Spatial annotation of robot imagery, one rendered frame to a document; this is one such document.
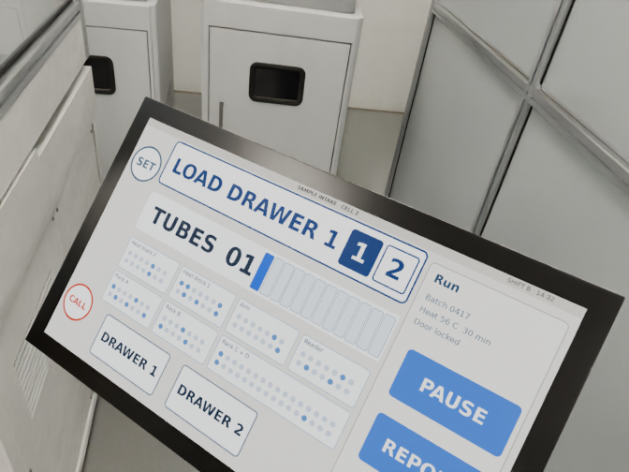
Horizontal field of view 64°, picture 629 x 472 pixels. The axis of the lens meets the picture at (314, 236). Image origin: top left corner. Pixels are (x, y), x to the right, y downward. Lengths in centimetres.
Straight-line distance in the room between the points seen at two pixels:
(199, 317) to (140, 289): 8
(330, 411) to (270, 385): 6
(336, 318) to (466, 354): 12
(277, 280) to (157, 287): 14
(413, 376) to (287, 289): 14
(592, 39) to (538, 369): 101
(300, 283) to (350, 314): 6
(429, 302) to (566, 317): 11
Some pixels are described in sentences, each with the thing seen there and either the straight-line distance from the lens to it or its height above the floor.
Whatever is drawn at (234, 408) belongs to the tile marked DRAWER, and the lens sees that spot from 51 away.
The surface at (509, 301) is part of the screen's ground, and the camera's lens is 45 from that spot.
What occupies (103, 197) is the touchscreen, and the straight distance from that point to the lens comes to 62.
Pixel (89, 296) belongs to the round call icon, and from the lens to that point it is 61.
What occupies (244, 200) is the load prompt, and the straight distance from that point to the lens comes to 52.
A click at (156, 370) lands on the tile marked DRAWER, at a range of 55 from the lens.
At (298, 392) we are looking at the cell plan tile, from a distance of 48.
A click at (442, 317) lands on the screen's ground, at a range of 45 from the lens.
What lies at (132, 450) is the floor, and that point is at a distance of 169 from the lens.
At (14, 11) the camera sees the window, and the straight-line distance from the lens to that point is 111.
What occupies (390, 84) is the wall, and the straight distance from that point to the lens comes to 395.
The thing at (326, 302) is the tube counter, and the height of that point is 111.
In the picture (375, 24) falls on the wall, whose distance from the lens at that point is 380.
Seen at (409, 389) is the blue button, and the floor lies 109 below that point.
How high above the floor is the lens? 143
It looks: 36 degrees down
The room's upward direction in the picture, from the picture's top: 9 degrees clockwise
